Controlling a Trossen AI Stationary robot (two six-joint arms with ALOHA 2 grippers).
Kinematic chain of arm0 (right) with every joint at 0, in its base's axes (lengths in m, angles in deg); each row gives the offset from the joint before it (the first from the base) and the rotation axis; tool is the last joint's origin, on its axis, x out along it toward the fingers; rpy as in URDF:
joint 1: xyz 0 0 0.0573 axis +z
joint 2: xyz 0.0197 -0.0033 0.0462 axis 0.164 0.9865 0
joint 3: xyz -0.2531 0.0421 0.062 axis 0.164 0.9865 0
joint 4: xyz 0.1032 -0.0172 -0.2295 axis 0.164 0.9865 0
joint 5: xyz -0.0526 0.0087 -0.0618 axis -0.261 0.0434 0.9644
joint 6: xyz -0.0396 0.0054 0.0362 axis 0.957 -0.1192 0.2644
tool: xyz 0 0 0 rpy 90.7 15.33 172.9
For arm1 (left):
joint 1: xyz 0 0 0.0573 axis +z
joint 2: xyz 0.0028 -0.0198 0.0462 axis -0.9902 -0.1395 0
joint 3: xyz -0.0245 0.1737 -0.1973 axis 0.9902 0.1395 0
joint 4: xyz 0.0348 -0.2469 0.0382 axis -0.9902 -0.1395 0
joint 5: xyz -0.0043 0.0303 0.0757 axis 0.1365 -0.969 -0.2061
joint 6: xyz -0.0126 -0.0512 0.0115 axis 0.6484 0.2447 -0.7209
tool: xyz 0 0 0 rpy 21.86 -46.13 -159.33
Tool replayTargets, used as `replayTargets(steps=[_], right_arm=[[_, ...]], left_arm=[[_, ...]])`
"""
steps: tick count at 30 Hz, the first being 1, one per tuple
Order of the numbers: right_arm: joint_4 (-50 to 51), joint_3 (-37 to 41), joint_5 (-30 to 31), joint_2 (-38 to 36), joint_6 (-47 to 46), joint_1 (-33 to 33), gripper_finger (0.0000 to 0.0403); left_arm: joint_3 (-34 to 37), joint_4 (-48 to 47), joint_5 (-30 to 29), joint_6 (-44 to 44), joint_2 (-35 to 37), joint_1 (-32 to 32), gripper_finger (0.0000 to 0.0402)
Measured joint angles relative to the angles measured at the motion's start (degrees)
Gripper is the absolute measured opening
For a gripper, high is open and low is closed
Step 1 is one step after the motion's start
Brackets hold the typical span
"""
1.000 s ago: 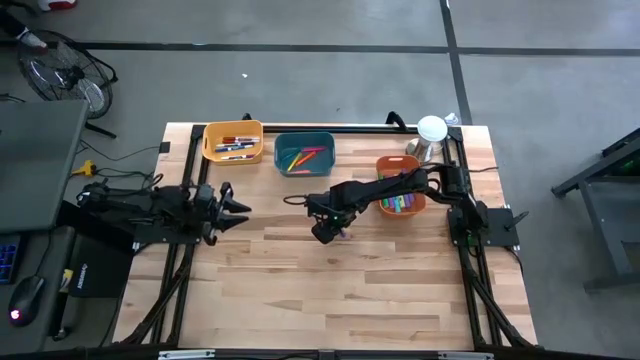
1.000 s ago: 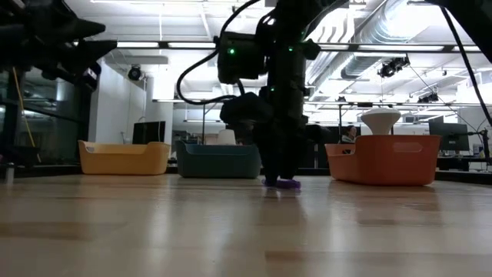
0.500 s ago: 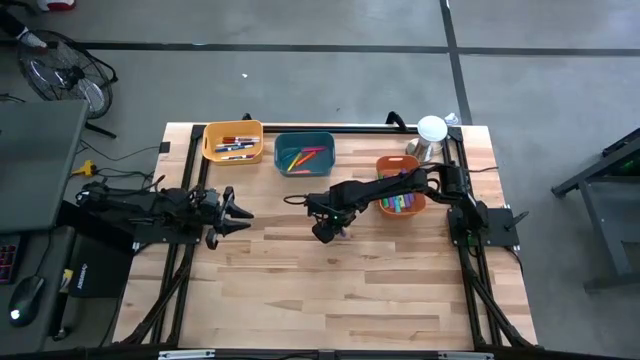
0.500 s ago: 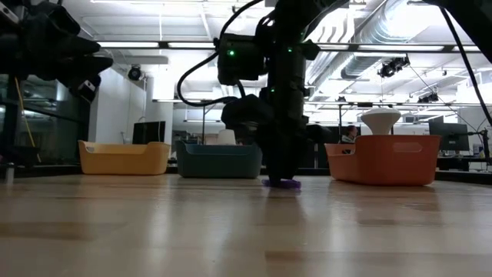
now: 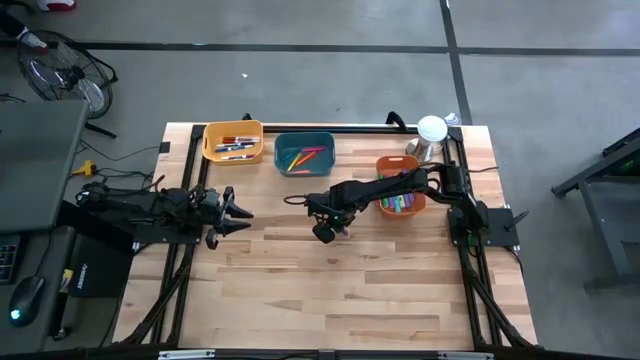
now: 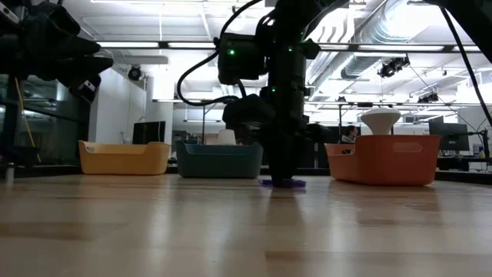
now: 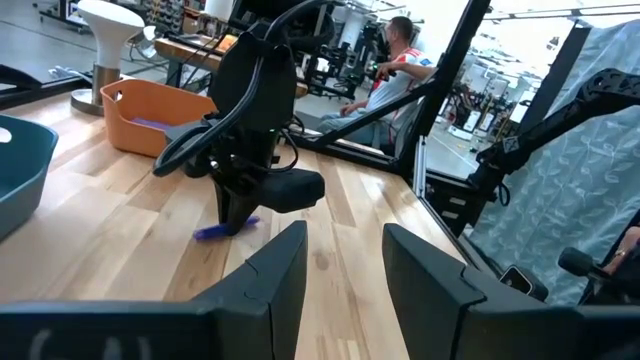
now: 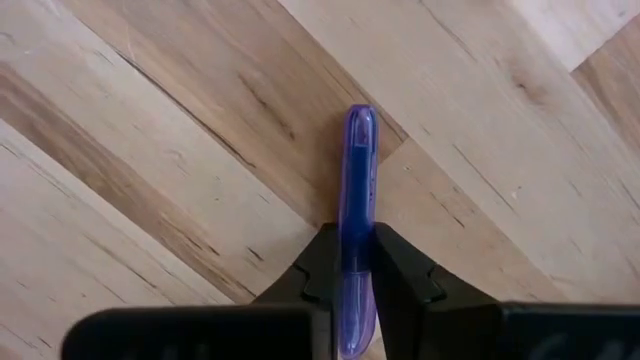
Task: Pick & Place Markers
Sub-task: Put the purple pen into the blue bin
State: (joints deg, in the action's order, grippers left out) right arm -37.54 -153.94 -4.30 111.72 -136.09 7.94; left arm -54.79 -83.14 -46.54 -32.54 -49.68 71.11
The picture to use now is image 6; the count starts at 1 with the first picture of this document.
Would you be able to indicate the black office desk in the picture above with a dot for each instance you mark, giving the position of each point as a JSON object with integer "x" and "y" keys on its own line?
{"x": 461, "y": 161}

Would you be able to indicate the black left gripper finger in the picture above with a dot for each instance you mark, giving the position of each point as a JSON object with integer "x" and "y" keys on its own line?
{"x": 84, "y": 46}
{"x": 90, "y": 67}

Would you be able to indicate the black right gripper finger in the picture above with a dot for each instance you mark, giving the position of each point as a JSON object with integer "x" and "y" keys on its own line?
{"x": 290, "y": 165}
{"x": 274, "y": 165}

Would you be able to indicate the teal plastic bin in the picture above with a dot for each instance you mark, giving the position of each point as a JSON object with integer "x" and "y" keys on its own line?
{"x": 219, "y": 161}

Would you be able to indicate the white cylindrical container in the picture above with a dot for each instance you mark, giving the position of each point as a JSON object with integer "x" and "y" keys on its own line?
{"x": 227, "y": 137}

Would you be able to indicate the black aluminium table frame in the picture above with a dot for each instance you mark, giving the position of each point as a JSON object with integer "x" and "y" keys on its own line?
{"x": 57, "y": 169}

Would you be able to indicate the orange plastic bin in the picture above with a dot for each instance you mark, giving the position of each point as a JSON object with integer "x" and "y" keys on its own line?
{"x": 384, "y": 169}

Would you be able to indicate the small grey cup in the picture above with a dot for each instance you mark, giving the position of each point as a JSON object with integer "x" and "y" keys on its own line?
{"x": 9, "y": 173}

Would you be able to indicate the person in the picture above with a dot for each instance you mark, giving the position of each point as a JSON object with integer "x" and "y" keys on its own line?
{"x": 349, "y": 134}

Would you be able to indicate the black dome ceiling camera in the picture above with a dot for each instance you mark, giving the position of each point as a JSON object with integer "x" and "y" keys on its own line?
{"x": 134, "y": 73}

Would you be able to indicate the black mounted camera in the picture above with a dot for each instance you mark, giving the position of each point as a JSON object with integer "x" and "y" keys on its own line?
{"x": 392, "y": 67}

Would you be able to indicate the yellow plastic bin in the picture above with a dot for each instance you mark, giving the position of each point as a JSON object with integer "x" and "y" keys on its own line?
{"x": 123, "y": 161}

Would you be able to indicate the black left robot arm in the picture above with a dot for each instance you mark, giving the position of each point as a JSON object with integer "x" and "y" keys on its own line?
{"x": 11, "y": 46}

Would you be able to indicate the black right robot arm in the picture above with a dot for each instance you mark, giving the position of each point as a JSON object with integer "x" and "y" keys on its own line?
{"x": 286, "y": 46}

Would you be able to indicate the black monitor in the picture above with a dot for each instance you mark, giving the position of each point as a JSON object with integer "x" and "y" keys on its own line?
{"x": 449, "y": 136}
{"x": 149, "y": 132}

